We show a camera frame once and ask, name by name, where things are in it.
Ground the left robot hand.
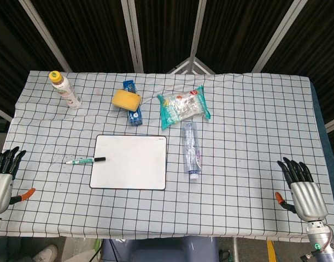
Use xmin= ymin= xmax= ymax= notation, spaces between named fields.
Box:
xmin=0 ymin=146 xmax=36 ymax=214

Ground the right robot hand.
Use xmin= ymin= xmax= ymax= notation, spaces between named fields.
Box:
xmin=274 ymin=156 xmax=329 ymax=222

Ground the green whiteboard marker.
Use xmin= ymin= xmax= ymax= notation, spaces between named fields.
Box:
xmin=65 ymin=157 xmax=107 ymax=165

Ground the white shoe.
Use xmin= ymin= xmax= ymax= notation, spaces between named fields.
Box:
xmin=32 ymin=244 xmax=58 ymax=262

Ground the yellow-capped drink bottle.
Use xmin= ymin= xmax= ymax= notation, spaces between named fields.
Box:
xmin=48 ymin=70 xmax=83 ymax=110

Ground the clear water bottle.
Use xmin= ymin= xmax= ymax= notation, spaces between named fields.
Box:
xmin=181 ymin=121 xmax=203 ymax=180

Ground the white drawing board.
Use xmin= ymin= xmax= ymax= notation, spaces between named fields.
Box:
xmin=89 ymin=134 xmax=167 ymax=190

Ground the checkered tablecloth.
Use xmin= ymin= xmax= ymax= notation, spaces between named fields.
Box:
xmin=0 ymin=70 xmax=334 ymax=241

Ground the teal snack bag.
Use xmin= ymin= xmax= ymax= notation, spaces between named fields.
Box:
xmin=157 ymin=85 xmax=212 ymax=131

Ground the yellow sponge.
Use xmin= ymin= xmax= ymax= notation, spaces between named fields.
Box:
xmin=111 ymin=89 xmax=143 ymax=112

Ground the blue biscuit pack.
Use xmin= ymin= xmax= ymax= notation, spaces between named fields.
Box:
xmin=122 ymin=80 xmax=144 ymax=127

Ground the blue plastic stool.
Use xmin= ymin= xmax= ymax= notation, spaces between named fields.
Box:
xmin=100 ymin=236 xmax=220 ymax=262

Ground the black folding screen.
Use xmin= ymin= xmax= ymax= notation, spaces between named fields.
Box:
xmin=0 ymin=0 xmax=334 ymax=134

